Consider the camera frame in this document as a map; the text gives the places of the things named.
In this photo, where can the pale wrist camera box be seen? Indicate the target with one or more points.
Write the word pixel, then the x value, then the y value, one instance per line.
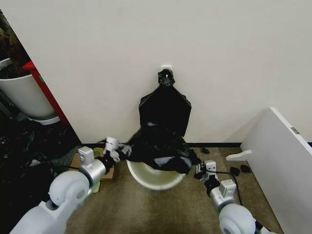
pixel 211 167
pixel 111 144

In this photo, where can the white plant pot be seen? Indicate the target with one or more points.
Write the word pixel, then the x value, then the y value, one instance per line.
pixel 26 95

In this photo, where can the black baseboard strip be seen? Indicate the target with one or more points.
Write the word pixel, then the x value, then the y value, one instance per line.
pixel 219 145

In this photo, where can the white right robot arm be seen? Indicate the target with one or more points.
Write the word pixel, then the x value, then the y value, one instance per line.
pixel 231 219

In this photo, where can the black garbage bag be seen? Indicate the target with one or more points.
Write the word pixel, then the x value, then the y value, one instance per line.
pixel 161 148

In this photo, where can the yellow green tape roll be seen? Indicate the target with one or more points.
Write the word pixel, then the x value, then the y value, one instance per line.
pixel 98 151

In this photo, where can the white leaning board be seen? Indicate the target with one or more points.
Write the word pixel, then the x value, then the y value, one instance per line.
pixel 280 161

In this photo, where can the crumpled black plastic heap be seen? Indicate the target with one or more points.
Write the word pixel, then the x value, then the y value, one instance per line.
pixel 26 156

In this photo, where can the dark potted plant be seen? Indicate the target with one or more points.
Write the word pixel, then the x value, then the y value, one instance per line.
pixel 11 41

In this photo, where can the white round trash bin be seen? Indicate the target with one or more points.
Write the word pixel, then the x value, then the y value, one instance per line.
pixel 156 179

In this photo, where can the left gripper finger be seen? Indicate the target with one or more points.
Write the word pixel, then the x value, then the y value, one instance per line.
pixel 124 147
pixel 115 157

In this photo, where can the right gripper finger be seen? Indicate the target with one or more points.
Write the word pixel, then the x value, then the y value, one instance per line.
pixel 200 167
pixel 201 176

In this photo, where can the red cabinet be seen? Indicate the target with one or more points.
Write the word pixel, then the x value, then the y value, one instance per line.
pixel 48 95

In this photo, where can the white wall hook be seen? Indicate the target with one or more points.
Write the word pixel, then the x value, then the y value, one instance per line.
pixel 166 66

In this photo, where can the small black floor scrap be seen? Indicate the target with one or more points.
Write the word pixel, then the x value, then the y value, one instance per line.
pixel 235 170
pixel 205 150
pixel 245 169

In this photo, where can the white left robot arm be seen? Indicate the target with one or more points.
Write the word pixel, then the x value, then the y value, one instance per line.
pixel 70 190

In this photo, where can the white pot saucer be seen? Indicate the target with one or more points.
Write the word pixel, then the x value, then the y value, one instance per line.
pixel 47 120

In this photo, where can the flat brown cardboard piece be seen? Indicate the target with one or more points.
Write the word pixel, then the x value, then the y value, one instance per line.
pixel 111 174

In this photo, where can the hanging black bag bundle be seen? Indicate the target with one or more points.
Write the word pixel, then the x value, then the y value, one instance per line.
pixel 164 109

